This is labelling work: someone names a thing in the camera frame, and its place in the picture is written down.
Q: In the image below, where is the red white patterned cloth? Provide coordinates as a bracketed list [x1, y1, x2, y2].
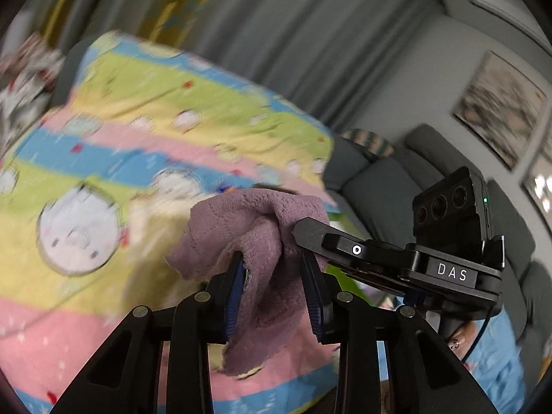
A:
[0, 32, 65, 147]

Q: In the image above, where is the framed wall picture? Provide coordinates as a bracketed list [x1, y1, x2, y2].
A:
[453, 49, 548, 171]

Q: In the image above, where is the person's right hand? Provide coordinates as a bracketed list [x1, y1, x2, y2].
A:
[444, 317, 479, 354]

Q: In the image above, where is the black cable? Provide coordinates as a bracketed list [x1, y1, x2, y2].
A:
[459, 304, 494, 363]

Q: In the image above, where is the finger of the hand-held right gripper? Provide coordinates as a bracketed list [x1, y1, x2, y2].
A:
[293, 217, 417, 270]
[334, 265, 406, 289]

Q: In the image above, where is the grey sofa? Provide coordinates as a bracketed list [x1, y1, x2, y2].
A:
[323, 123, 540, 341]

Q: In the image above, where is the purple towel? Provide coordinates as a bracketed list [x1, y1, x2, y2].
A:
[165, 187, 331, 376]

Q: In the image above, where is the patterned cushion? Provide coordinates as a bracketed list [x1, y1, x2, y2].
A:
[341, 128, 395, 160]

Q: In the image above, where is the cartoon printed blanket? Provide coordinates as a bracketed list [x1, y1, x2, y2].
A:
[0, 30, 341, 414]

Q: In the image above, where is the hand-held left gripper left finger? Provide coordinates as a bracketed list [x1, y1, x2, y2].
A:
[49, 250, 251, 414]

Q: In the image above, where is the blue floral blanket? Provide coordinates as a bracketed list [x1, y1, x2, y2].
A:
[463, 310, 529, 414]

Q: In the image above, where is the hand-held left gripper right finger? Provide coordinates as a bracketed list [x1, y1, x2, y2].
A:
[299, 250, 492, 414]

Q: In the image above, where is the green storage box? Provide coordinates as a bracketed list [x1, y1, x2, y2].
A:
[325, 263, 397, 311]

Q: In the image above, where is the grey curtain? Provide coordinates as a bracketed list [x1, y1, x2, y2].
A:
[17, 0, 449, 132]

